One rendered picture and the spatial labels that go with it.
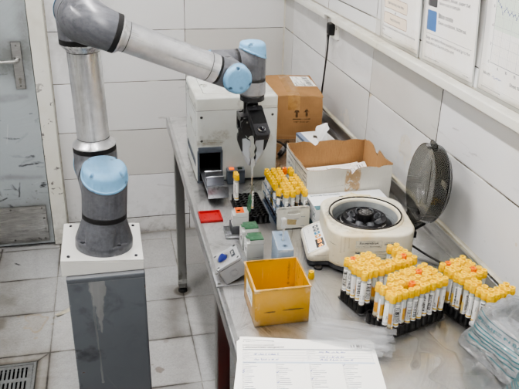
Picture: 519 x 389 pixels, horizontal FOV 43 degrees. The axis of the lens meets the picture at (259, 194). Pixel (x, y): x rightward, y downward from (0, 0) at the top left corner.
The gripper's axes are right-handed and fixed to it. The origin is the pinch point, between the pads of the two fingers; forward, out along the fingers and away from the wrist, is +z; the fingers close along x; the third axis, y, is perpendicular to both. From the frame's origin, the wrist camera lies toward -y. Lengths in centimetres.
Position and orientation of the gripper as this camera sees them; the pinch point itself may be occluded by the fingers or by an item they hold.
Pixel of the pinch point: (252, 161)
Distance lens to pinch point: 194.9
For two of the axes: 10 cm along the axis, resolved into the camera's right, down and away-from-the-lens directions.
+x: -9.7, 0.7, -2.1
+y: -2.2, -4.2, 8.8
